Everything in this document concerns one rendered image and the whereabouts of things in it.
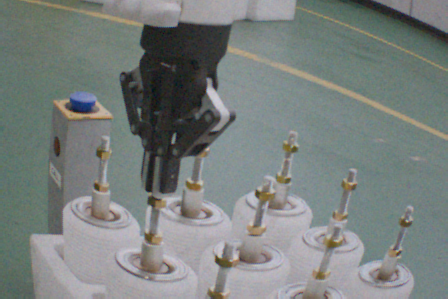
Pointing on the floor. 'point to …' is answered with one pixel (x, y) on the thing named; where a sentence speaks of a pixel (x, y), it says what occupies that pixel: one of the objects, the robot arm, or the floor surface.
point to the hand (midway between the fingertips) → (159, 173)
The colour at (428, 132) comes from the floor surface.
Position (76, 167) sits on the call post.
